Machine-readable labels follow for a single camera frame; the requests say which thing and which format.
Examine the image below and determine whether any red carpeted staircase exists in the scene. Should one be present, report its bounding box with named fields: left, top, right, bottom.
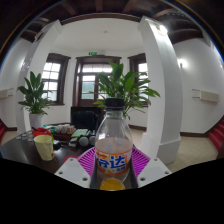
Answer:
left=208, top=116, right=224, bottom=153
left=0, top=119, right=8, bottom=142

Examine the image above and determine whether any pale yellow paper cup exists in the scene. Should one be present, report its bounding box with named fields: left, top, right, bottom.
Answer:
left=33, top=134, right=55, bottom=162

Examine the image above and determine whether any clear orange soda bottle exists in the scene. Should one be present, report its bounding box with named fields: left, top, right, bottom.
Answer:
left=94, top=97, right=134, bottom=192

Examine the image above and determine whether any wall lamp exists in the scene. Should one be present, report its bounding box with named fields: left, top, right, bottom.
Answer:
left=178, top=57, right=190, bottom=70

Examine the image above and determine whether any dark framed window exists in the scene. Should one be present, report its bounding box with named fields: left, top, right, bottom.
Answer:
left=41, top=53, right=71, bottom=106
left=128, top=53, right=150, bottom=108

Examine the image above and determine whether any dark wooden double door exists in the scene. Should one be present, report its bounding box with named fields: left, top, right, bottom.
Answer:
left=72, top=55, right=122, bottom=108

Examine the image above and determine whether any bushy potted plant, white pot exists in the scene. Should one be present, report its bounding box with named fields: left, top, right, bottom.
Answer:
left=92, top=61, right=161, bottom=120

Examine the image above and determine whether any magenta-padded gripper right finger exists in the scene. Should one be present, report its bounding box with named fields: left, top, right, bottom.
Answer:
left=128, top=146, right=173, bottom=190

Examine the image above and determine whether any slim potted plant, white pot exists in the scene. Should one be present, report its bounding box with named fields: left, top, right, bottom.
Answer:
left=17, top=70, right=54, bottom=130

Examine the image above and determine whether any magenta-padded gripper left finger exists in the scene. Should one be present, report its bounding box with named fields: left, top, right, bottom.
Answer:
left=54, top=146, right=101, bottom=190

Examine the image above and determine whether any black monitor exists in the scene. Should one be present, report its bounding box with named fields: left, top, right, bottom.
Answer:
left=70, top=105, right=106, bottom=133

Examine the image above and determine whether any grey round microphone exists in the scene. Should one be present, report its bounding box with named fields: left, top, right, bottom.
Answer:
left=78, top=135, right=90, bottom=148
left=88, top=134, right=98, bottom=146

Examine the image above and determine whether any flat round red coaster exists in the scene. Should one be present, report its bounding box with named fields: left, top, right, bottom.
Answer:
left=63, top=154, right=80, bottom=164

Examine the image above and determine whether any brown snack box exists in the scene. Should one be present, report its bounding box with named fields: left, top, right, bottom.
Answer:
left=53, top=123, right=76, bottom=141

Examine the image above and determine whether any colourful printed sheet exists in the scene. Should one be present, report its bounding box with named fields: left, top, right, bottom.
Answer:
left=14, top=130, right=36, bottom=143

